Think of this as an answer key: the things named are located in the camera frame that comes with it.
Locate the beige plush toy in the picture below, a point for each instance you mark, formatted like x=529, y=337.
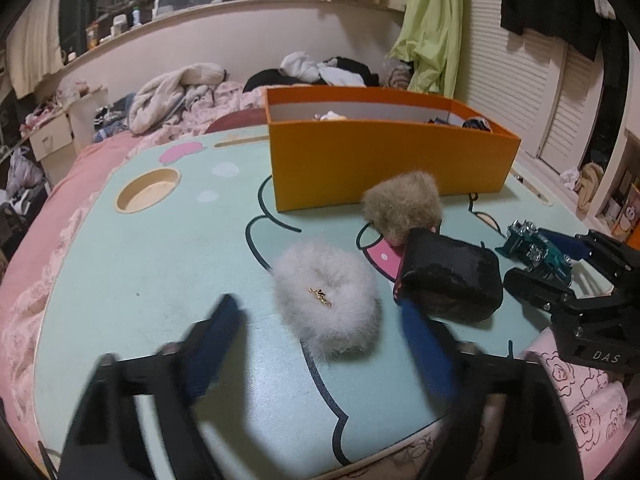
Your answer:
x=591, y=185

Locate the white bookshelf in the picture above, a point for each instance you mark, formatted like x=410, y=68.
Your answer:
x=622, y=200

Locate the green toy car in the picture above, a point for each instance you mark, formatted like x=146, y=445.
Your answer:
x=525, y=247

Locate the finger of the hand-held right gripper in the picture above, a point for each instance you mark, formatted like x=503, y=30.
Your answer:
x=535, y=287
x=565, y=246

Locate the black pouch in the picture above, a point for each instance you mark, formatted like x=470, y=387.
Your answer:
x=450, y=275

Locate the mint green desktop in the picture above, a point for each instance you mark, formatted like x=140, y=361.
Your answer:
x=175, y=270

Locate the orange jar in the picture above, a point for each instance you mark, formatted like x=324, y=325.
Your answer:
x=91, y=37

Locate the tall white bin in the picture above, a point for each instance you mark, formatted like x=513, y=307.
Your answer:
x=87, y=112

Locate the grey plastic bag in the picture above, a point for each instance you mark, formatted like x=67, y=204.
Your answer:
x=27, y=172

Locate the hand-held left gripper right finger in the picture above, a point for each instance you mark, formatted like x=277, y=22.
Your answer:
x=427, y=355

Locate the pink bedsheet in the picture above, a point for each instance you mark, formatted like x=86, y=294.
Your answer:
x=45, y=240

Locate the hanging black clothes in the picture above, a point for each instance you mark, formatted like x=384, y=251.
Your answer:
x=550, y=5

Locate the white garment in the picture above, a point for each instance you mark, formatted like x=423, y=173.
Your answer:
x=300, y=65

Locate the black garment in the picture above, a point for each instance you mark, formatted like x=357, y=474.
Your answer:
x=270, y=80

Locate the orange cardboard box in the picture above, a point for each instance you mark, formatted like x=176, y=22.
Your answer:
x=350, y=160

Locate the dark patterned clothes pile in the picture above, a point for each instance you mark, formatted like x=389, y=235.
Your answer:
x=115, y=117

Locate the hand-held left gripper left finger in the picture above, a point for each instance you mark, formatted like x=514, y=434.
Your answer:
x=210, y=350

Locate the white jar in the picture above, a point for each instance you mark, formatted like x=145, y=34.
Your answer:
x=119, y=25

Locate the white cardboard storage box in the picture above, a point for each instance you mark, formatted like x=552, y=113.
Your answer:
x=52, y=140

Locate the pink patterned quilt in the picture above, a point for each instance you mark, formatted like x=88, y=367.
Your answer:
x=225, y=105

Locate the white crumpled tissue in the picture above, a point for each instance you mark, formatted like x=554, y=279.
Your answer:
x=330, y=115

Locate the pile of clothes on bed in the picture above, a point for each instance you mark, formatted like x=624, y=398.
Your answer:
x=160, y=95

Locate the white fluffy scrunchie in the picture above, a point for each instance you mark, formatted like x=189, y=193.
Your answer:
x=345, y=320

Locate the white louvered closet door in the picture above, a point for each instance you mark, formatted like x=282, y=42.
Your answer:
x=515, y=85

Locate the beige fur pompom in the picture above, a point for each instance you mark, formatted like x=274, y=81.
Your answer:
x=400, y=205

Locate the small white bottle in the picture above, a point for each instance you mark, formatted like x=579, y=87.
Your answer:
x=136, y=16

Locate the green curtain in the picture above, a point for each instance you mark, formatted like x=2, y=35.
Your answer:
x=430, y=25

